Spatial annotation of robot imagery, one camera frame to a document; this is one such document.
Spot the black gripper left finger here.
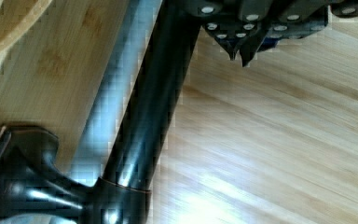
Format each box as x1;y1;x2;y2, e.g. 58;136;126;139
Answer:
180;0;266;62

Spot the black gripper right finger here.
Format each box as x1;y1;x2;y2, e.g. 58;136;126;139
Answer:
240;0;358;66

